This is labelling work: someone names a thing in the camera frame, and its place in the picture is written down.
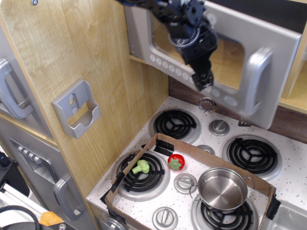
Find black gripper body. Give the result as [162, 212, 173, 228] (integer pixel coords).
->
[175, 27, 217, 74]

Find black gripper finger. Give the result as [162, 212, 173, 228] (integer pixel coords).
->
[192, 70, 214, 91]

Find silver microwave door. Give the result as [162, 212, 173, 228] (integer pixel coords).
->
[123, 0, 307, 129]

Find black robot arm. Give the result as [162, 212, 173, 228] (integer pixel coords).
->
[119, 0, 218, 92]

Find wooden microwave shelf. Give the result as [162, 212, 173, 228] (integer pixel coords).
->
[129, 54, 307, 115]

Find hanging round metal strainer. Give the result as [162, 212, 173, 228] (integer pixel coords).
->
[199, 97, 217, 114]

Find back left black burner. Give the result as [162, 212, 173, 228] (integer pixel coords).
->
[149, 109, 201, 144]

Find black burner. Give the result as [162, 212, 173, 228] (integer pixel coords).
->
[149, 109, 201, 144]
[221, 135, 282, 181]
[190, 199, 259, 230]
[118, 151, 170, 202]

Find silver knob back centre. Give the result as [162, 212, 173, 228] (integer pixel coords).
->
[209, 120, 230, 136]

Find hanging small metal spatula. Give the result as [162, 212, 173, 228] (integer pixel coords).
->
[238, 120, 252, 127]

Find silver knob middle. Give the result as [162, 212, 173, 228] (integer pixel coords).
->
[197, 145, 215, 155]

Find red toy strawberry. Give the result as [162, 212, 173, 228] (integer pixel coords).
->
[167, 154, 185, 171]

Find back right black burner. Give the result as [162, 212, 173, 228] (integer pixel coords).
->
[221, 135, 282, 181]

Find green toy broccoli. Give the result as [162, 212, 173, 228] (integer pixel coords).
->
[132, 160, 150, 174]

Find silver knob centre front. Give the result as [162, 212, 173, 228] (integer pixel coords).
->
[174, 173, 197, 195]

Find steel pot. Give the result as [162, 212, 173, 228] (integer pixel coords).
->
[189, 167, 255, 213]

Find front left black burner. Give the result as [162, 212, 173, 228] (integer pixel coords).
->
[118, 151, 170, 202]

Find silver knob front edge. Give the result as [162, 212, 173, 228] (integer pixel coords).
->
[152, 207, 178, 230]

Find front right black burner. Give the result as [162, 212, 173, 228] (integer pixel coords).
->
[190, 199, 259, 230]

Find steel sink basin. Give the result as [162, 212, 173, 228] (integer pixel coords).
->
[260, 200, 307, 230]

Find silver oven knob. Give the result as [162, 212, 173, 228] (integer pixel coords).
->
[107, 217, 127, 230]

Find silver fridge dispenser panel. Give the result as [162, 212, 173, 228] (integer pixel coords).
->
[10, 139, 58, 184]

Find orange object bottom left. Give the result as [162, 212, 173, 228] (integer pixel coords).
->
[39, 211, 63, 226]

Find silver wall phone holder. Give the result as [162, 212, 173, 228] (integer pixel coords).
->
[51, 79, 101, 139]

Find silver lower fridge handle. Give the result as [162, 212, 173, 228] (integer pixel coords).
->
[53, 178, 82, 221]

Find silver fridge handle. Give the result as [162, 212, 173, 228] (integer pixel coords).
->
[0, 58, 33, 119]
[53, 178, 82, 221]

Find silver upper fridge handle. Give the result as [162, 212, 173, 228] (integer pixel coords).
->
[0, 58, 33, 119]

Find black braided cable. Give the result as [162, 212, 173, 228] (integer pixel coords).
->
[0, 205, 40, 230]

